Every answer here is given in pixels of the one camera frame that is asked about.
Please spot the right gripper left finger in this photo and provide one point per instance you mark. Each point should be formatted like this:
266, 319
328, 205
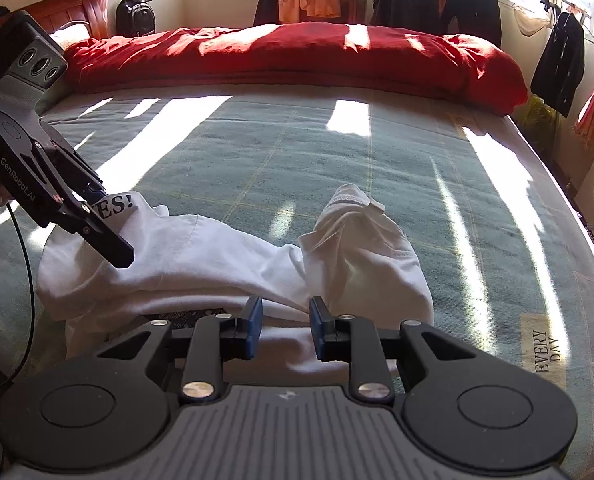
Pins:
217, 340

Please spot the green plaid pillow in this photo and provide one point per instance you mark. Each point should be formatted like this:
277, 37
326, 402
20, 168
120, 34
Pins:
70, 33

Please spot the black backpack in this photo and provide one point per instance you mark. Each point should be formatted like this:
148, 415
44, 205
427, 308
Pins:
134, 18

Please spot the dark hanging jacket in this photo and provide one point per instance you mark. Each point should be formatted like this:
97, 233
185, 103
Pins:
479, 18

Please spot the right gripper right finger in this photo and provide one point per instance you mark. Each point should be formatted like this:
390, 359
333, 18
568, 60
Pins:
354, 341

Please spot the black hanging jacket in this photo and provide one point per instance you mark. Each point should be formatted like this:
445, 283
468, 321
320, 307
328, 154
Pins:
561, 66

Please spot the red duvet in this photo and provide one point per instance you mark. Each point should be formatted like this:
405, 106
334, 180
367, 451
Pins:
458, 68

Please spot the wooden headboard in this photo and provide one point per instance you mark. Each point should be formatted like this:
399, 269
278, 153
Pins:
53, 14

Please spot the white printed t-shirt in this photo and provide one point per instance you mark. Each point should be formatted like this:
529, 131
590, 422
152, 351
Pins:
355, 258

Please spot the green plaid bed blanket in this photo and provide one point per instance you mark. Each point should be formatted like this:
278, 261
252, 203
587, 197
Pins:
508, 263

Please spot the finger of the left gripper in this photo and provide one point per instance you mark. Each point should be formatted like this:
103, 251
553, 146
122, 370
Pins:
72, 168
76, 217

